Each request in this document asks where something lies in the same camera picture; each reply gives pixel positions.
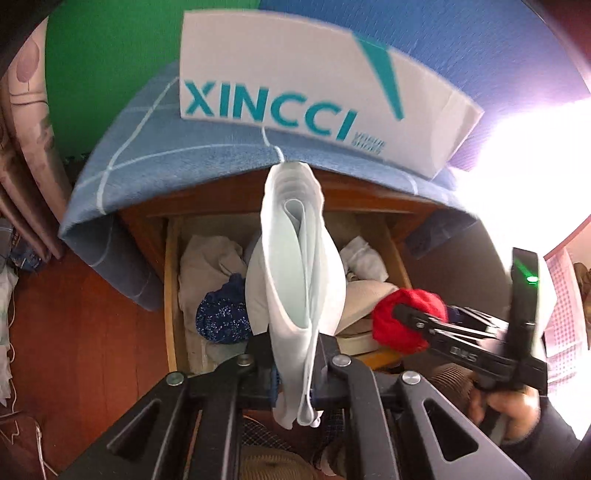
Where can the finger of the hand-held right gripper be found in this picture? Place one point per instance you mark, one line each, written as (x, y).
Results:
(422, 323)
(475, 318)

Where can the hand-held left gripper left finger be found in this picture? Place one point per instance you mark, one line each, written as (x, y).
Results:
(258, 378)

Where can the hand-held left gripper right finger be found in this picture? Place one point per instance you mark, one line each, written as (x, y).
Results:
(337, 374)

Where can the red sock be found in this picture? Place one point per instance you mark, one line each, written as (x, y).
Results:
(392, 339)

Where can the pale mint white underwear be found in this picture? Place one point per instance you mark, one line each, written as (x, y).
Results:
(286, 277)

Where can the wooden drawer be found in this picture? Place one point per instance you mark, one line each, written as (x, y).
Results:
(171, 300)

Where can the white cardboard box teal print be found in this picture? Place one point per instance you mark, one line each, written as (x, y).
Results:
(300, 78)

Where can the person's right forearm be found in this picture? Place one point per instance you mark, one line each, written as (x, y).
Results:
(549, 447)

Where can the dark blue patterned underwear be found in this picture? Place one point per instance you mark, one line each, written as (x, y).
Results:
(221, 314)

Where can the person's right hand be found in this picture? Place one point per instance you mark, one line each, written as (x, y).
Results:
(521, 410)

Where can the person's ribbed beige trousers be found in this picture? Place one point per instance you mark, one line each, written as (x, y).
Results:
(452, 383)

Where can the white rolled socks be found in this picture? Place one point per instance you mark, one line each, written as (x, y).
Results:
(364, 258)

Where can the pink dotted cloth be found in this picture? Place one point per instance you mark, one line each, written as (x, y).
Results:
(565, 300)

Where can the white crumpled cloth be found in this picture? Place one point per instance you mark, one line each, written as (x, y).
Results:
(207, 263)

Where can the wooden cabinet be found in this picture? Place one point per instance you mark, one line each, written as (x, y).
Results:
(369, 196)

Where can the blue checked cloth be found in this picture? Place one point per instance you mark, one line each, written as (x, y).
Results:
(184, 157)

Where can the white plastic bag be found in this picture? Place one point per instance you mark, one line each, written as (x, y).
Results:
(5, 332)

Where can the plaid blanket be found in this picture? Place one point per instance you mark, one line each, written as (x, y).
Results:
(11, 249)

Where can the beige floral curtain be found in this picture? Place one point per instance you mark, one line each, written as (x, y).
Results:
(32, 138)

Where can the green foam mat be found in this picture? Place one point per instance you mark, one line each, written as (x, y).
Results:
(115, 69)

